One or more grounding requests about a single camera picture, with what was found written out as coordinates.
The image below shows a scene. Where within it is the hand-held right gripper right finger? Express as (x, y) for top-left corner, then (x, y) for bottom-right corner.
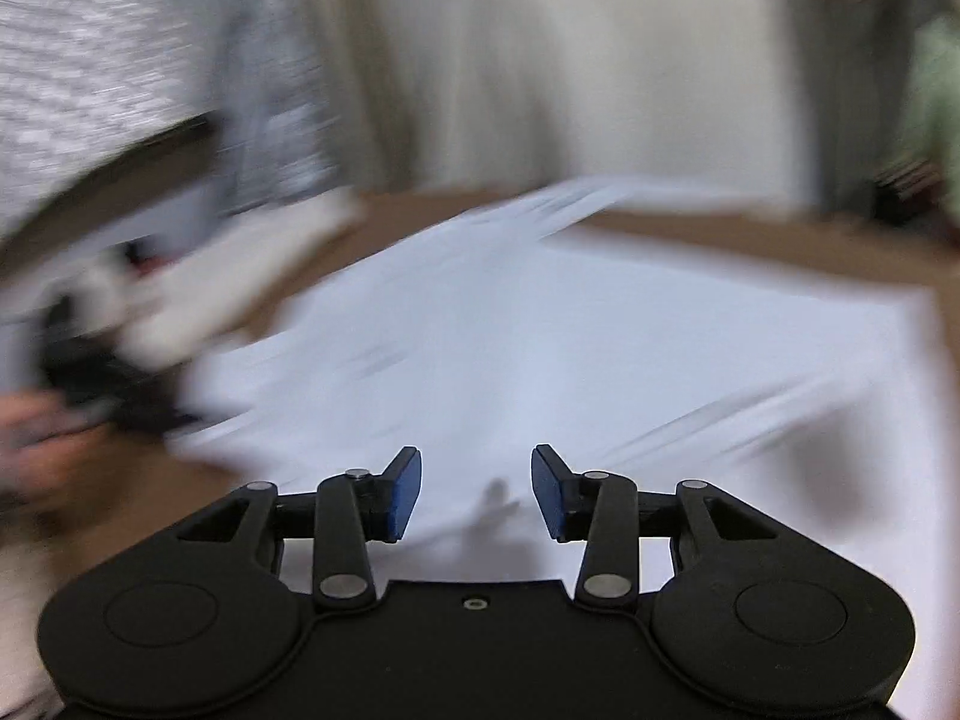
(531, 444), (779, 611)

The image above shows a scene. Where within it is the grey patterned cloth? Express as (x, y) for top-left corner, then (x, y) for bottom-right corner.
(0, 0), (338, 241)

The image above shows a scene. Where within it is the beige curtain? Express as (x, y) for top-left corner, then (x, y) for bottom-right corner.
(285, 0), (916, 211)

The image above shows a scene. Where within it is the white garment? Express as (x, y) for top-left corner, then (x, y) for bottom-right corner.
(169, 176), (942, 586)

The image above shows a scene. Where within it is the person's left hand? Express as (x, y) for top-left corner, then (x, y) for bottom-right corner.
(0, 392), (113, 503)

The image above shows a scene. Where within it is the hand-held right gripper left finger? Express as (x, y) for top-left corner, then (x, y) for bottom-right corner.
(176, 446), (423, 612)

